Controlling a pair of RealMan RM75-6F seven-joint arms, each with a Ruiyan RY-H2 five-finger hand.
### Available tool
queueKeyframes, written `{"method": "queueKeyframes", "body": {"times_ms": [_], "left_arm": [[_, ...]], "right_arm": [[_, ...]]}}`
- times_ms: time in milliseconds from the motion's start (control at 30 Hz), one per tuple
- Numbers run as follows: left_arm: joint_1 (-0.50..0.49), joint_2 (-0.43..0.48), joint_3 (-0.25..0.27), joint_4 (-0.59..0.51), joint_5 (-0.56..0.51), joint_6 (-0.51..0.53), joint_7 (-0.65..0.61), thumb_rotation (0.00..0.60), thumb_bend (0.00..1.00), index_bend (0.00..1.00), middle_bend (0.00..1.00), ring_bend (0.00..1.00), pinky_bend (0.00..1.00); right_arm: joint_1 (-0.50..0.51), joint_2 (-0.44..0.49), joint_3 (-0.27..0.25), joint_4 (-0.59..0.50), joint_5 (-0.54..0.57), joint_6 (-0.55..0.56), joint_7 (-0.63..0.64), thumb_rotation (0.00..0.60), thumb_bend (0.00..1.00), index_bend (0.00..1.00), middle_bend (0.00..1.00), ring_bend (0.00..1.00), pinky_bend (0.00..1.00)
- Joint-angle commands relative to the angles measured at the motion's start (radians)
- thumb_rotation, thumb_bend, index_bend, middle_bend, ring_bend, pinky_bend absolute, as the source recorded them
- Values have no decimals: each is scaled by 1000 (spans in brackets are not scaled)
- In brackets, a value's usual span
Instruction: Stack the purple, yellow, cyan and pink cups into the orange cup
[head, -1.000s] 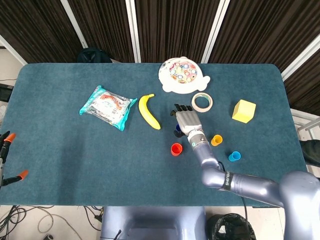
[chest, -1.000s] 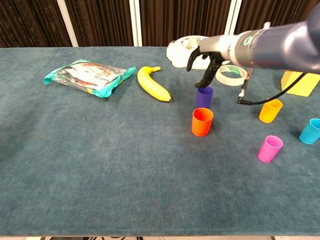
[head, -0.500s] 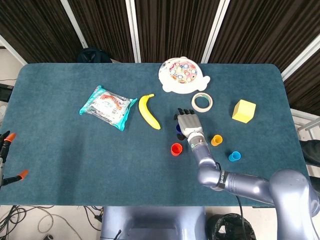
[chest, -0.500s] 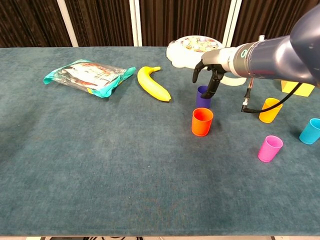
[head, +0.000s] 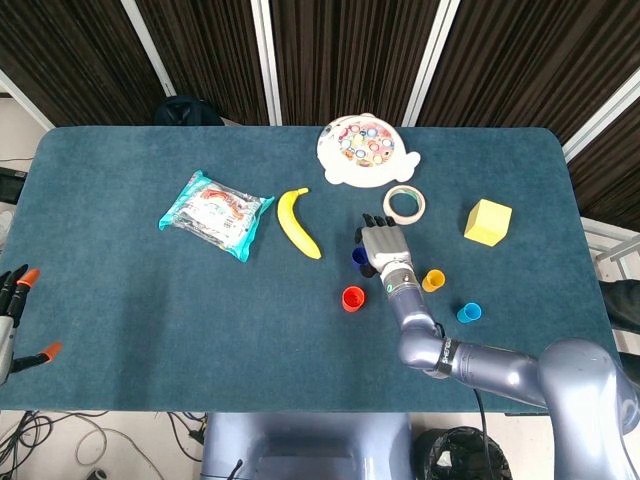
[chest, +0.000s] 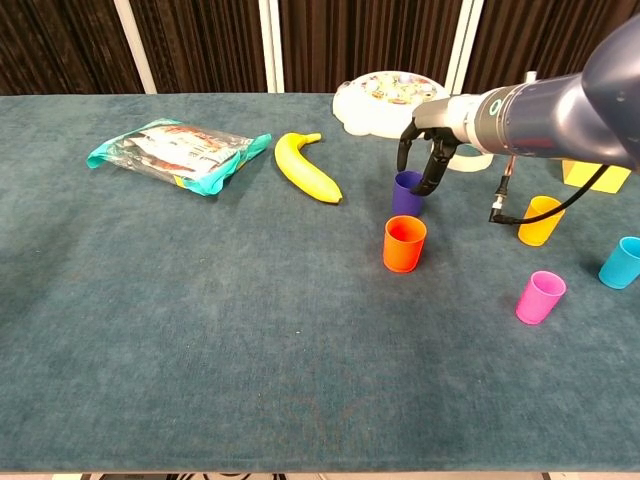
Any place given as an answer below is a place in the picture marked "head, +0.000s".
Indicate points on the white metal rack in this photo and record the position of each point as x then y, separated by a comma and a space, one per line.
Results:
612, 245

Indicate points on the left orange-tipped robot hand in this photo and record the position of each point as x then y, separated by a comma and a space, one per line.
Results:
15, 300

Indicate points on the yellow-orange plastic cup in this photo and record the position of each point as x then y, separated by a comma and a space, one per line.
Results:
432, 281

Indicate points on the black trash bag bin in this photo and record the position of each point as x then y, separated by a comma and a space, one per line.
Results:
450, 455

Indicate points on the blue felt table cover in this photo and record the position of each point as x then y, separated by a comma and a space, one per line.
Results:
125, 325

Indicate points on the dark brown curtain panel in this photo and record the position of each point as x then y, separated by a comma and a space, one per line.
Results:
345, 55
525, 60
615, 180
210, 50
75, 55

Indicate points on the red-orange plastic cup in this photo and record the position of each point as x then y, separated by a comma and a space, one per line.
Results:
353, 299

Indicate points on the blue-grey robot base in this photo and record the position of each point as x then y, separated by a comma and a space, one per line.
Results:
305, 445

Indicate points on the light blue plastic cup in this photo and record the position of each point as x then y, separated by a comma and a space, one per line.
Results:
468, 313

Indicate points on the dark blue plastic cup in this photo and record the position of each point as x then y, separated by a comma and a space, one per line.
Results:
358, 257

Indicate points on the yellow cube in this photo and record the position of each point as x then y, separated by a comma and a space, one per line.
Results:
487, 222

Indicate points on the dark fabric object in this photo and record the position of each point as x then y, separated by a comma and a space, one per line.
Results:
622, 302

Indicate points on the masking tape roll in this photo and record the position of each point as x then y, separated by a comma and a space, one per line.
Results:
417, 210

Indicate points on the teal snack packet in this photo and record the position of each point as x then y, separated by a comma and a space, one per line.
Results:
215, 212

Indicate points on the white fish-shaped toy game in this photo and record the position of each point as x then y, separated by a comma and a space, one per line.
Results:
365, 160

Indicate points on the white partition post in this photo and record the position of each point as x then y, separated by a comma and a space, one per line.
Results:
147, 45
600, 117
430, 60
266, 60
25, 100

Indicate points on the black backpack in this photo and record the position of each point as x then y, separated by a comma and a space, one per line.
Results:
187, 112

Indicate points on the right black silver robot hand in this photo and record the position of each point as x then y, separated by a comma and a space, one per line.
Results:
385, 245

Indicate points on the yellow banana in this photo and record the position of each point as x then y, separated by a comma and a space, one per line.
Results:
295, 225

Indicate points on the black box device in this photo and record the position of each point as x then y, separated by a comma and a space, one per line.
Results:
10, 185

